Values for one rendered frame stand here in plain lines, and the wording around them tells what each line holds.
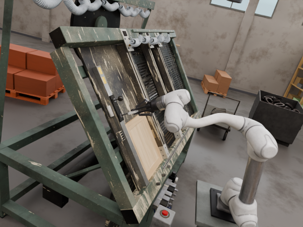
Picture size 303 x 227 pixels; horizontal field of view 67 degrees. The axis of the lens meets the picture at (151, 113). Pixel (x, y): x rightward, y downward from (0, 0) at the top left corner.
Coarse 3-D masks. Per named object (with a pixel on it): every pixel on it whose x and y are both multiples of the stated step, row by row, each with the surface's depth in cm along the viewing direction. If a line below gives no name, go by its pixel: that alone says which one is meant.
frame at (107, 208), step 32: (32, 128) 229; (0, 160) 191; (32, 160) 188; (64, 160) 287; (96, 160) 220; (0, 192) 208; (64, 192) 172; (96, 192) 171; (32, 224) 203; (128, 224) 157
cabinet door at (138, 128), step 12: (132, 120) 182; (144, 120) 199; (132, 132) 178; (144, 132) 194; (144, 144) 189; (156, 144) 207; (144, 156) 185; (156, 156) 202; (144, 168) 180; (156, 168) 196
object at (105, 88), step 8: (96, 72) 157; (104, 88) 159; (104, 96) 161; (120, 128) 165; (128, 136) 168; (128, 144) 166; (128, 152) 169; (136, 152) 172; (136, 160) 169; (136, 168) 171; (144, 176) 173; (144, 184) 172
